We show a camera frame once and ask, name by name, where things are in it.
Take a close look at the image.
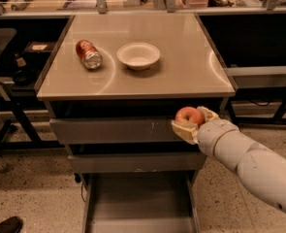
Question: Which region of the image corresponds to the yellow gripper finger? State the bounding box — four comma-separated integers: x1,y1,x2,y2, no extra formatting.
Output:
197,106,219,122
171,120,199,145

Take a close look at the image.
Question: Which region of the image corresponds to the red apple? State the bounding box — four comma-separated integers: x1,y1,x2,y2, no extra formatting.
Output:
175,107,205,126

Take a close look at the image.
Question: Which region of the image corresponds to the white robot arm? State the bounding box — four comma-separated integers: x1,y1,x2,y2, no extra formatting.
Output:
171,106,286,214

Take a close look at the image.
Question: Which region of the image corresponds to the grey top drawer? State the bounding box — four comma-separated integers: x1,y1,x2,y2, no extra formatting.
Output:
50,116,181,145

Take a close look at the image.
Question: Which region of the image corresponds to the grey middle drawer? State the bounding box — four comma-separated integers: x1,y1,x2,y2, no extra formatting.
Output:
68,152,206,173

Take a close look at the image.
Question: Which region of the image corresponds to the grey drawer cabinet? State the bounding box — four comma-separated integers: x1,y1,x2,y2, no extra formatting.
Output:
37,13,235,233

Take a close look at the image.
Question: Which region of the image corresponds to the grey open bottom drawer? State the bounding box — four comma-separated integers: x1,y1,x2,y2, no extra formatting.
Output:
81,171,200,233

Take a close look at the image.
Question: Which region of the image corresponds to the black table leg with caster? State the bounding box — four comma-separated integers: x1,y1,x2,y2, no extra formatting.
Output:
226,101,238,125

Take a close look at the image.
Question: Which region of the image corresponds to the white paper bowl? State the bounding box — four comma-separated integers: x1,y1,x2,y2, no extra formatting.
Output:
116,42,160,71

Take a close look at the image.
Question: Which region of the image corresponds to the red soda can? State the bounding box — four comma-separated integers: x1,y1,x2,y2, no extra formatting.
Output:
76,40,103,70

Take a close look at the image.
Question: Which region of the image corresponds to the black shoe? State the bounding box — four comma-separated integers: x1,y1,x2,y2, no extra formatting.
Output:
0,216,23,233

